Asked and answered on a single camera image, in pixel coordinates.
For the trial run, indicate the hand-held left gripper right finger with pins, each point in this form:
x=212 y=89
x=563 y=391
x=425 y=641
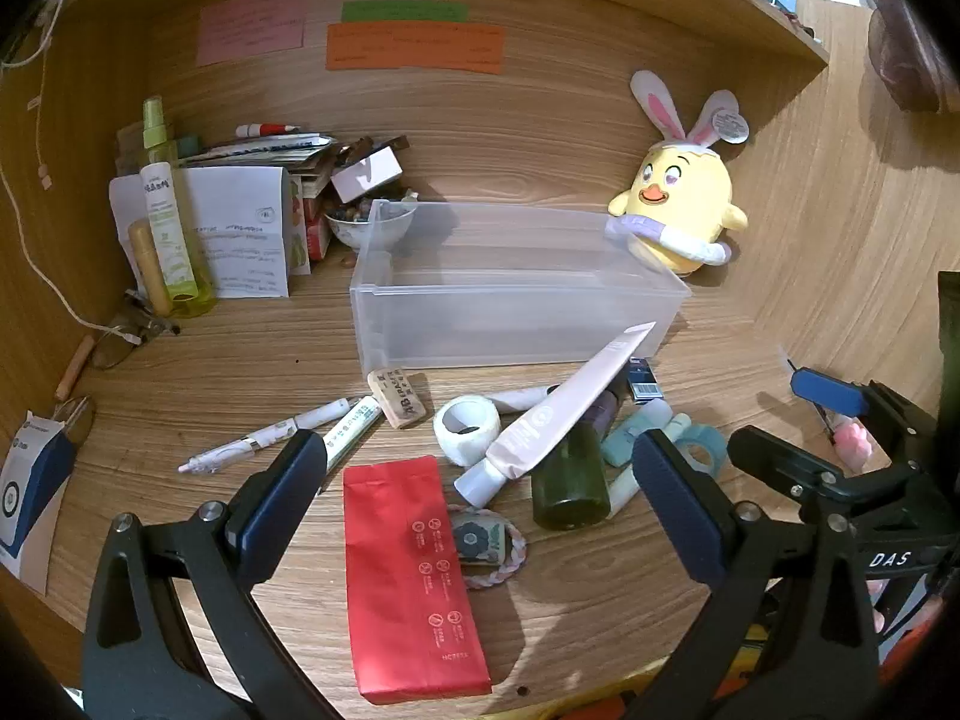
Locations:
x=667 y=495

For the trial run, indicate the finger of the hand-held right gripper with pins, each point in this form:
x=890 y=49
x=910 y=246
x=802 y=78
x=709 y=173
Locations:
x=787 y=465
x=825 y=388

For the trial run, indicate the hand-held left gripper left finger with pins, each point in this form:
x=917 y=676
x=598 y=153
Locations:
x=281 y=487

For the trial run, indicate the white patterned pen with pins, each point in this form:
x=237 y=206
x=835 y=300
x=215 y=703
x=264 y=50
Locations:
x=277 y=435

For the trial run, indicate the blue tape roll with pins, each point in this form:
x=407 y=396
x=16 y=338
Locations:
x=701 y=450

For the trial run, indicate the teal small tube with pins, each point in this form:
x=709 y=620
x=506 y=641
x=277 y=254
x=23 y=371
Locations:
x=634 y=435

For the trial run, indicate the dark green spray bottle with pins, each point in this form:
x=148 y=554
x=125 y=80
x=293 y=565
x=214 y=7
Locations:
x=570 y=480

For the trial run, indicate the purple small bottle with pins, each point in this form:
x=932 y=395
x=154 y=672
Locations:
x=602 y=412

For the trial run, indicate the red paper packet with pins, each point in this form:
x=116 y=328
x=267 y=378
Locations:
x=409 y=577

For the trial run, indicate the white tape roll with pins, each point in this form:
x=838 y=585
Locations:
x=465 y=431

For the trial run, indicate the clear plastic storage bin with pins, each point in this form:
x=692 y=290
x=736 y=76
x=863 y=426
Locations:
x=480 y=315

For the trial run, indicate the white mint lip balm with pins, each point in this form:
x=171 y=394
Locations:
x=622 y=491
x=679 y=427

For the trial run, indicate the white green glue stick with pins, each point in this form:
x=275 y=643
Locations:
x=349 y=431

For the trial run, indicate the dark blue small box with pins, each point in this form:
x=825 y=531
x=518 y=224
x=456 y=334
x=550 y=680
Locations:
x=643 y=381

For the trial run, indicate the pink cream tube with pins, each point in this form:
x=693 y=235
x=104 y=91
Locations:
x=555 y=412

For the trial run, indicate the wooden stamp block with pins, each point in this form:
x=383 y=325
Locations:
x=399 y=397

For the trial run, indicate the white tube red cap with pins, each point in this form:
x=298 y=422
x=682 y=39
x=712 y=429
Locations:
x=521 y=397

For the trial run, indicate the person's orange clothing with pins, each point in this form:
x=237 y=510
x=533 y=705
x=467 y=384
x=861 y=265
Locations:
x=742 y=671

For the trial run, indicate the round glass lens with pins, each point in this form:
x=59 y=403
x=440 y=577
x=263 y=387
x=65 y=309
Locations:
x=79 y=420

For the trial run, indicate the eyeglasses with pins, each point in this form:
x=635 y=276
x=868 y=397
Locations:
x=124 y=341

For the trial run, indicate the yellow chick plush toy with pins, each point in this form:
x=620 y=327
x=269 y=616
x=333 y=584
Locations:
x=682 y=195

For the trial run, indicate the white printed paper sheet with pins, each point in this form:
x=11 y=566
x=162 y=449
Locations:
x=240 y=240

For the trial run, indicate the blue white carton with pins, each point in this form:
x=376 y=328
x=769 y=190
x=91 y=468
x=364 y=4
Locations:
x=30 y=495

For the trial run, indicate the red green snack box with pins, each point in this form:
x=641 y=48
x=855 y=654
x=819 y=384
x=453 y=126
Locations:
x=309 y=225

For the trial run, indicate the white bowl of beads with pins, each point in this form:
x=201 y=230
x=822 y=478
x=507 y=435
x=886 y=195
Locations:
x=352 y=229

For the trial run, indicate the yellow green spray bottle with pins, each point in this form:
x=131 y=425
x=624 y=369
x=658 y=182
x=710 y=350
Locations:
x=169 y=225

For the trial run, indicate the white brown small box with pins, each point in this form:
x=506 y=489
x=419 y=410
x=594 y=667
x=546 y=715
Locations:
x=367 y=169

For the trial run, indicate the stack of flat packets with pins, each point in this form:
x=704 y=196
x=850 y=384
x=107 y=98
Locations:
x=262 y=148

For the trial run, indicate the dark brown object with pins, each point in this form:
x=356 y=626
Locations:
x=907 y=45

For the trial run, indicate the red white marker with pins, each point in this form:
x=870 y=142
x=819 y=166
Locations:
x=266 y=130

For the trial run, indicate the orange sticky note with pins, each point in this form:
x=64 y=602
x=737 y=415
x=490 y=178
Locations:
x=416 y=47

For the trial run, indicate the pink sticky note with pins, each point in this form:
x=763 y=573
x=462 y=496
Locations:
x=251 y=26

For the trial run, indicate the green sticky note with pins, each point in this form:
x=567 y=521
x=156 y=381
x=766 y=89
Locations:
x=405 y=12

